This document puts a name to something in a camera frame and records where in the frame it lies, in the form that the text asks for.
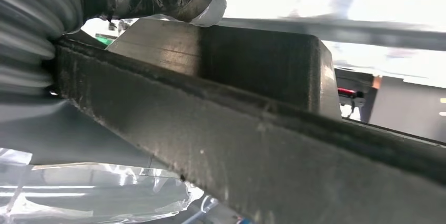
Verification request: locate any stainless steel workbench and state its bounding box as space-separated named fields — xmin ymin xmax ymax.
xmin=216 ymin=16 xmax=446 ymax=53

